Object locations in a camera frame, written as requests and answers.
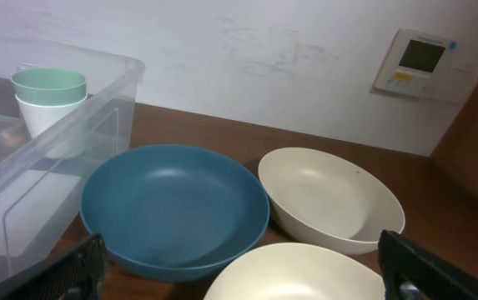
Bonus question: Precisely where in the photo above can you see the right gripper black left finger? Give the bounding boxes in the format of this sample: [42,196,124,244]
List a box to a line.
[0,233,108,300]

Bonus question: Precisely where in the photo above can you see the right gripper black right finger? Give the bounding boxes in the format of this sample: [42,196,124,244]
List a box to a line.
[378,230,478,300]

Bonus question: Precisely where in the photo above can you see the mint green cup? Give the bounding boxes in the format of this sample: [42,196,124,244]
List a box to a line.
[11,68,88,106]

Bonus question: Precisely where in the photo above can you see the clear plastic storage container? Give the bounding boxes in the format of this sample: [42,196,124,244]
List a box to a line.
[0,32,145,282]

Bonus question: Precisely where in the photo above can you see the blue shallow bowl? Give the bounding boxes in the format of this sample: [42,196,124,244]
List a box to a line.
[80,144,270,283]

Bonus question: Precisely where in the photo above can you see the near cream bowl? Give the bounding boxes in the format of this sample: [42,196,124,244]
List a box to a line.
[204,242,385,300]

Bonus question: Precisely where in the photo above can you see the cream bowl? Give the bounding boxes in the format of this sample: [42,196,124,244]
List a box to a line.
[204,242,385,300]
[258,147,406,255]

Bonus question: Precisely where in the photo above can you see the far cream bowl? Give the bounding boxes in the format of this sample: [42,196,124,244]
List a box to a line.
[258,147,406,255]

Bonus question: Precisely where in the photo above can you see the white wall control panel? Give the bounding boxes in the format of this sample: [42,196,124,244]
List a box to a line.
[374,28,475,103]

